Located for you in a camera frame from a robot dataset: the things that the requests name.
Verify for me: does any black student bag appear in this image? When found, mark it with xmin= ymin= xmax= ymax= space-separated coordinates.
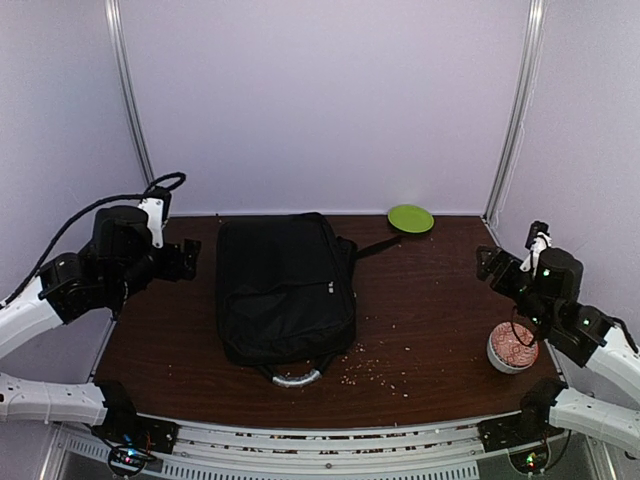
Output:
xmin=215 ymin=213 xmax=402 ymax=389

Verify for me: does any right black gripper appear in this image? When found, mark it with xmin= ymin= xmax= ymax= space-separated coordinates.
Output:
xmin=476 ymin=246 xmax=553 ymax=334

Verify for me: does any left aluminium frame post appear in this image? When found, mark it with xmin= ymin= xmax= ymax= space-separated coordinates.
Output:
xmin=104 ymin=0 xmax=156 ymax=187

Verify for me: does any green plate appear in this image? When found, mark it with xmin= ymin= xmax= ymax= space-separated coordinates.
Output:
xmin=387 ymin=204 xmax=435 ymax=234

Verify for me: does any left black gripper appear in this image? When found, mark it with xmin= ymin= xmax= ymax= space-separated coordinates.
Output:
xmin=110 ymin=237 xmax=200 ymax=303

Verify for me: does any right aluminium frame post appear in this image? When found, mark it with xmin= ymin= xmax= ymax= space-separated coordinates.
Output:
xmin=483 ymin=0 xmax=547 ymax=230

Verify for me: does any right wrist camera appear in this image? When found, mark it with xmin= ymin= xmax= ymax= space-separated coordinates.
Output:
xmin=519 ymin=220 xmax=584 ymax=302

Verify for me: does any red patterned white bowl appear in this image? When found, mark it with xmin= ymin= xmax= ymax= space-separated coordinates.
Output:
xmin=486 ymin=322 xmax=539 ymax=375

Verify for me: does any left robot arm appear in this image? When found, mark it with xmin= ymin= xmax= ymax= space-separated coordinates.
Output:
xmin=1 ymin=172 xmax=201 ymax=444

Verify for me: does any aluminium frame post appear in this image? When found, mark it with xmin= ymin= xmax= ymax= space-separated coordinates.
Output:
xmin=483 ymin=0 xmax=547 ymax=230
xmin=104 ymin=0 xmax=156 ymax=187

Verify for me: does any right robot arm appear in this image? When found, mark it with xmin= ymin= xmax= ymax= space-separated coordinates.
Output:
xmin=476 ymin=246 xmax=639 ymax=456

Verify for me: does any front aluminium rail base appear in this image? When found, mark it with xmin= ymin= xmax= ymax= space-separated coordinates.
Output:
xmin=42 ymin=394 xmax=621 ymax=480

